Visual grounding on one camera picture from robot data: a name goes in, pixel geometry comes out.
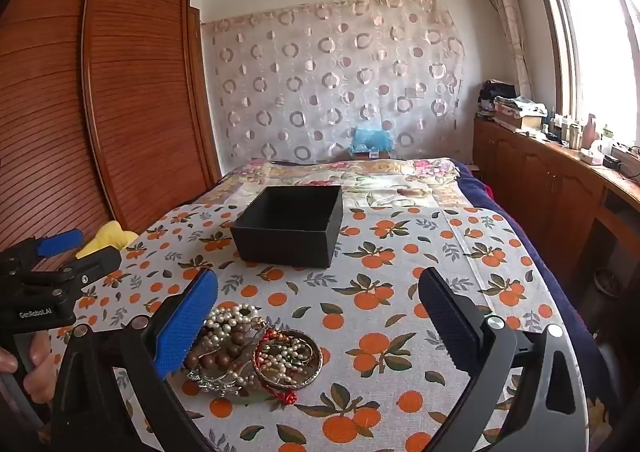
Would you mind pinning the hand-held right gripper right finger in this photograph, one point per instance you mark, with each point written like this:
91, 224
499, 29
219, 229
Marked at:
445, 319

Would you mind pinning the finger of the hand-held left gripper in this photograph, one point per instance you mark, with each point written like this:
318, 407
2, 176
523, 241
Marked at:
60, 241
97, 261

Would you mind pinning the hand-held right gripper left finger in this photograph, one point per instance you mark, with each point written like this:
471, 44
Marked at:
185, 327

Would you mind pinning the red knot tassel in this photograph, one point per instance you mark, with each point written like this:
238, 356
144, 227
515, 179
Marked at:
285, 397

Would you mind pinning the black cardboard box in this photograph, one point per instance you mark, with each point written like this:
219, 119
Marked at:
285, 237

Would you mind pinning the person's left hand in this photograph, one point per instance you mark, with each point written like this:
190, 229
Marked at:
39, 362

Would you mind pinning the yellow cloth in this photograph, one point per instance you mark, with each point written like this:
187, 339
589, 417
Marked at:
107, 237

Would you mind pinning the orange print tablecloth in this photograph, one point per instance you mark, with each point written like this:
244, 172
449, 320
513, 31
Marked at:
380, 292

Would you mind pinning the dark blue blanket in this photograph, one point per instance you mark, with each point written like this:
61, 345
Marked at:
565, 272

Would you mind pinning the wooden slatted wardrobe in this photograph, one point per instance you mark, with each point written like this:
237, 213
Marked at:
100, 107

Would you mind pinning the floral bedspread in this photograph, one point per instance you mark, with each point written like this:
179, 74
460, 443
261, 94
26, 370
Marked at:
380, 182

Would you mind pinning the wooden cabinet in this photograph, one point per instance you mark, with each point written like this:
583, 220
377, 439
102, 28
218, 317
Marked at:
545, 187

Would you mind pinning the blue plastic bag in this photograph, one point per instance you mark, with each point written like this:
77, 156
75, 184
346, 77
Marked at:
370, 140

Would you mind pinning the pile of books and clothes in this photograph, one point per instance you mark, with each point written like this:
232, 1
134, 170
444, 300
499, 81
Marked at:
510, 107

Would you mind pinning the white tissue box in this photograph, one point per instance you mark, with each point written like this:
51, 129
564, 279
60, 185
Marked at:
594, 155

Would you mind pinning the pink bottle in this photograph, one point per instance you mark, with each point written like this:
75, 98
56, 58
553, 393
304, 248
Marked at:
590, 132

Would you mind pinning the power strip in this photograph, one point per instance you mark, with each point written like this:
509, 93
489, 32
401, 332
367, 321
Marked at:
625, 155

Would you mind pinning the patterned window curtain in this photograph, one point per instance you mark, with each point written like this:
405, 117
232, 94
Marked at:
505, 17

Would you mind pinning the window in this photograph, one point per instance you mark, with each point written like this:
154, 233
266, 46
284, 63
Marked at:
595, 42

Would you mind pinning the circle print wall curtain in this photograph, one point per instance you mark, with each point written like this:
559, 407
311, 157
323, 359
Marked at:
330, 82

